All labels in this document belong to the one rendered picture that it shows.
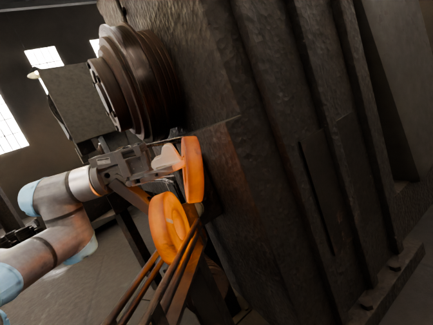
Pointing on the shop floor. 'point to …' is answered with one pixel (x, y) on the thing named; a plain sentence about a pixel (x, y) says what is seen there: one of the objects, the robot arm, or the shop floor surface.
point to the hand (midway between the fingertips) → (189, 161)
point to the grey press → (82, 109)
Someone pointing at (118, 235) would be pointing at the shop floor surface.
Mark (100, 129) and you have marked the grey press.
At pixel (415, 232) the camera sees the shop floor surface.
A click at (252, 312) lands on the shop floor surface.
